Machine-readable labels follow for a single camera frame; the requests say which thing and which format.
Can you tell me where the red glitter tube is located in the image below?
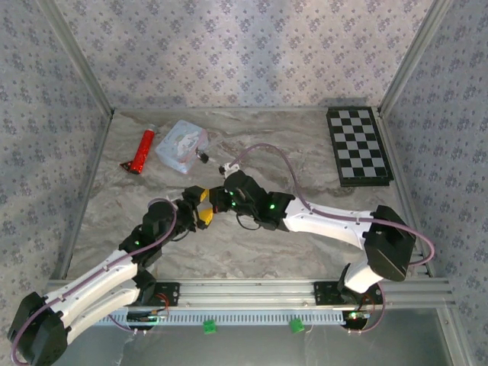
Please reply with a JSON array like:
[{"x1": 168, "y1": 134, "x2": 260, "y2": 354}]
[{"x1": 119, "y1": 128, "x2": 157, "y2": 175}]

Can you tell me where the controller circuit board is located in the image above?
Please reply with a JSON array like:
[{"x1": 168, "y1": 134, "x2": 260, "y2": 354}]
[
  {"x1": 342, "y1": 310, "x2": 371, "y2": 326},
  {"x1": 127, "y1": 310, "x2": 171, "y2": 326}
]

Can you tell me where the black grey chessboard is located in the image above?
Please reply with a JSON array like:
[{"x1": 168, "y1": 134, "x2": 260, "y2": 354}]
[{"x1": 326, "y1": 106, "x2": 394, "y2": 188}]

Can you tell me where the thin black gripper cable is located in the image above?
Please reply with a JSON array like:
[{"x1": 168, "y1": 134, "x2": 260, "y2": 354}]
[{"x1": 235, "y1": 212, "x2": 264, "y2": 232}]

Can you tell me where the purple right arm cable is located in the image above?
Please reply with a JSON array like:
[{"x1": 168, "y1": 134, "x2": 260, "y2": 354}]
[{"x1": 230, "y1": 143, "x2": 436, "y2": 335}]

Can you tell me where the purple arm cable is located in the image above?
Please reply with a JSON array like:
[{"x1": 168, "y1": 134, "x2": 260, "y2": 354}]
[
  {"x1": 230, "y1": 143, "x2": 436, "y2": 335},
  {"x1": 10, "y1": 197, "x2": 180, "y2": 365}
]

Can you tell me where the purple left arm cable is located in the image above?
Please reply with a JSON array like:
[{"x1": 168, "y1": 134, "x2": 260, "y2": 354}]
[{"x1": 10, "y1": 197, "x2": 180, "y2": 365}]

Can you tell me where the aluminium table side rail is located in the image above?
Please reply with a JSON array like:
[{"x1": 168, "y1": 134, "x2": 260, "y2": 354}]
[{"x1": 51, "y1": 110, "x2": 115, "y2": 281}]

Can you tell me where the aluminium table back rail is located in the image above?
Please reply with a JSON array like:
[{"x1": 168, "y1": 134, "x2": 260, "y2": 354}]
[{"x1": 112, "y1": 107, "x2": 331, "y2": 114}]

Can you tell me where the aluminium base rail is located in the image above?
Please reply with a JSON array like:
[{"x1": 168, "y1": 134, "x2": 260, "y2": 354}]
[{"x1": 44, "y1": 279, "x2": 457, "y2": 308}]

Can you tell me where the grey slotted cable duct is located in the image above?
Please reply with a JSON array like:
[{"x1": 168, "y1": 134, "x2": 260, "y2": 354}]
[{"x1": 95, "y1": 307, "x2": 346, "y2": 327}]

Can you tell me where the aluminium frame post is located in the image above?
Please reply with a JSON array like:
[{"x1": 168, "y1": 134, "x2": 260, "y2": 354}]
[
  {"x1": 379, "y1": 0, "x2": 453, "y2": 115},
  {"x1": 36, "y1": 0, "x2": 115, "y2": 115}
]

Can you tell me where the aluminium frame leg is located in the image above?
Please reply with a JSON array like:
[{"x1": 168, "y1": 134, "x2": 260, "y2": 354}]
[{"x1": 434, "y1": 307, "x2": 474, "y2": 366}]

